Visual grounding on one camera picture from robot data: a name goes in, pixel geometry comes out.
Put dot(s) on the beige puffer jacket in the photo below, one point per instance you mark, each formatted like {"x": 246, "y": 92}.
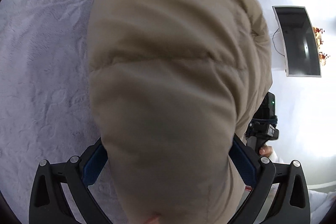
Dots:
{"x": 171, "y": 82}

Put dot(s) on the red floral wall decoration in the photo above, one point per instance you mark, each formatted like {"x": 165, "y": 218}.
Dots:
{"x": 319, "y": 41}

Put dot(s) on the person's left hand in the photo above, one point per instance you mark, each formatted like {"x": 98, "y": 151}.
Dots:
{"x": 154, "y": 219}

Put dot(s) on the person's right hand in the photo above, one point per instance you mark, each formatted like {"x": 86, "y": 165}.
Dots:
{"x": 266, "y": 151}

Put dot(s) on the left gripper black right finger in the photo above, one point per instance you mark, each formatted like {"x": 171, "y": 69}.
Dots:
{"x": 291, "y": 201}

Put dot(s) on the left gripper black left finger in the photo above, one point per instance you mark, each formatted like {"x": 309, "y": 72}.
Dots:
{"x": 54, "y": 184}

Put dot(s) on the wall mounted television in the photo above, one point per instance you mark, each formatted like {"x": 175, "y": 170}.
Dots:
{"x": 300, "y": 46}

